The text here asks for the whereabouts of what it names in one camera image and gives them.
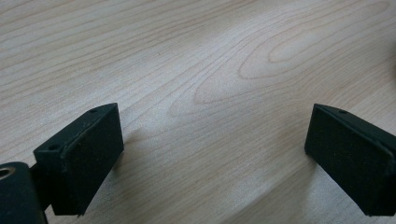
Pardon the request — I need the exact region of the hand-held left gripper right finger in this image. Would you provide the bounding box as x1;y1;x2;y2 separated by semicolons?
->
304;103;396;217

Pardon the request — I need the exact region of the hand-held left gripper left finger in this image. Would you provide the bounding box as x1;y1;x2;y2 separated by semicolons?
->
33;103;125;217

